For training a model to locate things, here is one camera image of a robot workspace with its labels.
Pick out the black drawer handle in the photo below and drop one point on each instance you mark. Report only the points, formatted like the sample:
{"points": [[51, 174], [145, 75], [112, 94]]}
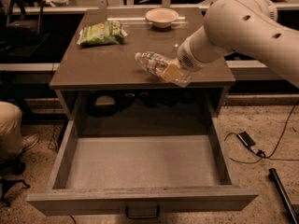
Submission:
{"points": [[142, 213]]}

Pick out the white paper bowl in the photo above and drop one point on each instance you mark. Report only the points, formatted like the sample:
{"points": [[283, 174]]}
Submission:
{"points": [[161, 17]]}

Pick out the clear plastic water bottle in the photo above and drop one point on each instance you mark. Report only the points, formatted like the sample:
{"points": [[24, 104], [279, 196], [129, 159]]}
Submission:
{"points": [[154, 63]]}

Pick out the black phone on floor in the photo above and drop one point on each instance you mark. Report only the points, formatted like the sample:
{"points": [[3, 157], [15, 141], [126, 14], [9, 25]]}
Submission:
{"points": [[245, 139]]}

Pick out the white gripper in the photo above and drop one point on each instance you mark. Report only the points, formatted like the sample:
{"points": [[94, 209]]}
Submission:
{"points": [[187, 59]]}

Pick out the open grey top drawer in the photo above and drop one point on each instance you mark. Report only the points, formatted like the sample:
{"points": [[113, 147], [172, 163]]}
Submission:
{"points": [[104, 174]]}

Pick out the black metal bar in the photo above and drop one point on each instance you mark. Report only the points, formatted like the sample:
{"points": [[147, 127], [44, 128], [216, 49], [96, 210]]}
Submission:
{"points": [[292, 214]]}

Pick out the black office chair base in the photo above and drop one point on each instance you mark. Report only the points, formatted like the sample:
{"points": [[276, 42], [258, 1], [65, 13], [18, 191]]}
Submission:
{"points": [[16, 167]]}

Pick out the person's beige trouser leg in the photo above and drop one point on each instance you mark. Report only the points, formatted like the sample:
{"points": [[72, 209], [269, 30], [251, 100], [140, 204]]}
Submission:
{"points": [[11, 144]]}

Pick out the grey drawer cabinet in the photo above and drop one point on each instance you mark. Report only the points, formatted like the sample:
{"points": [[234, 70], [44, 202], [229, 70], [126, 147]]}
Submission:
{"points": [[105, 92]]}

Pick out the grey shoe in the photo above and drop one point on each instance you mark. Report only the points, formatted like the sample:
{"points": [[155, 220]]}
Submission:
{"points": [[29, 141]]}

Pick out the black chair in background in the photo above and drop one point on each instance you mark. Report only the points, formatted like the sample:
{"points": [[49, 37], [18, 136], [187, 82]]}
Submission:
{"points": [[22, 30]]}

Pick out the green snack bag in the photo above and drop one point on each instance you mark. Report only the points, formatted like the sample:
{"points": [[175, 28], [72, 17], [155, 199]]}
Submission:
{"points": [[103, 33]]}

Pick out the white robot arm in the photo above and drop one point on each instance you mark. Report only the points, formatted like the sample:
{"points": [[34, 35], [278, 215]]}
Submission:
{"points": [[248, 27]]}

